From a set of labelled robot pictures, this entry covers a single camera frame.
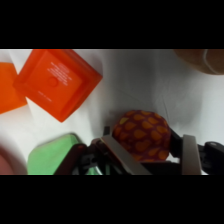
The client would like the red-orange cube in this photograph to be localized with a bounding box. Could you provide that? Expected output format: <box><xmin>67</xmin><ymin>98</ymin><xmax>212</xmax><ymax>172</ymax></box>
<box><xmin>12</xmin><ymin>49</ymin><xmax>104</xmax><ymax>124</ymax></box>

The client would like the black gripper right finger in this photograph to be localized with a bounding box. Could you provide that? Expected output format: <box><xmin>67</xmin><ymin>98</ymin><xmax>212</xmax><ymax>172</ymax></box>
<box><xmin>169</xmin><ymin>129</ymin><xmax>224</xmax><ymax>176</ymax></box>

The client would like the red ball with orange spots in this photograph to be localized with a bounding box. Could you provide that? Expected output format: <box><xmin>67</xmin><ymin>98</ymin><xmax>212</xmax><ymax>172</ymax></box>
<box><xmin>112</xmin><ymin>109</ymin><xmax>172</xmax><ymax>163</ymax></box>

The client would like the pink bowl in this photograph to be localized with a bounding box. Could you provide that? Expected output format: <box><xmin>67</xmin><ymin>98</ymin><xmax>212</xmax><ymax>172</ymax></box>
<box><xmin>0</xmin><ymin>146</ymin><xmax>28</xmax><ymax>176</ymax></box>

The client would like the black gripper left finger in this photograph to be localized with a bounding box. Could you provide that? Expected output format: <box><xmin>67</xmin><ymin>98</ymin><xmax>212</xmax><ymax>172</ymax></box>
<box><xmin>54</xmin><ymin>125</ymin><xmax>153</xmax><ymax>176</ymax></box>

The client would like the orange cube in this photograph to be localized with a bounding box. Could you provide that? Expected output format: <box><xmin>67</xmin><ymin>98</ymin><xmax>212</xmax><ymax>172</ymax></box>
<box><xmin>0</xmin><ymin>62</ymin><xmax>29</xmax><ymax>115</ymax></box>

